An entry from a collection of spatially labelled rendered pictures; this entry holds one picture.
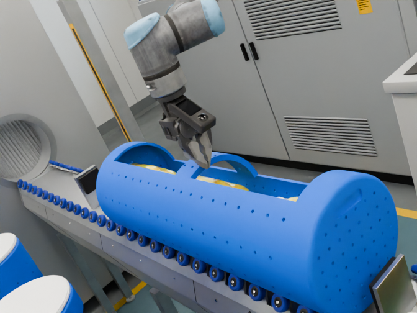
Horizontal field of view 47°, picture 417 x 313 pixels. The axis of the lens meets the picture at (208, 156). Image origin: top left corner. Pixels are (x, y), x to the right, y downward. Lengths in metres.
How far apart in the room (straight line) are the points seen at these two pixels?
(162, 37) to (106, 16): 5.37
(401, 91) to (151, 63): 0.86
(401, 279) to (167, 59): 0.65
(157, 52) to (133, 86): 5.45
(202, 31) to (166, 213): 0.45
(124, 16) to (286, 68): 3.76
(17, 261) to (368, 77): 1.96
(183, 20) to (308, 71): 1.99
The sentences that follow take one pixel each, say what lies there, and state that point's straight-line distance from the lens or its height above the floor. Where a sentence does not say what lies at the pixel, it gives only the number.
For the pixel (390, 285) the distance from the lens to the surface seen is 1.00.
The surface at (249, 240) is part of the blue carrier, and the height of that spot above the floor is 1.16.
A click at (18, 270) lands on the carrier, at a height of 0.96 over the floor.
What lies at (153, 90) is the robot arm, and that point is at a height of 1.45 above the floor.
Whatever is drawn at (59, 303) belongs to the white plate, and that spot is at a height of 1.04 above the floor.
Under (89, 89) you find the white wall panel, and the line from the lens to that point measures 6.24.
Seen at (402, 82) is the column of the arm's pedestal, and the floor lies 1.10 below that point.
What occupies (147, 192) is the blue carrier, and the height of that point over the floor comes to 1.19.
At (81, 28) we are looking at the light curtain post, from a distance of 2.15.
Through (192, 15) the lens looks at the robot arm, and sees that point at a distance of 1.09.
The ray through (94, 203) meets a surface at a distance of 2.04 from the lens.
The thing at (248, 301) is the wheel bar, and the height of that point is 0.93.
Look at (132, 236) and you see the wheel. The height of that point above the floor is 0.97.
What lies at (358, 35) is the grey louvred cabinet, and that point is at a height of 0.97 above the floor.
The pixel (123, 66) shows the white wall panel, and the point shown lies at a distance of 6.47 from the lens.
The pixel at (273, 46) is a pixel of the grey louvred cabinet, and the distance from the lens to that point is 3.10.
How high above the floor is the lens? 1.71
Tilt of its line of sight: 23 degrees down
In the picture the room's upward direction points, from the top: 24 degrees counter-clockwise
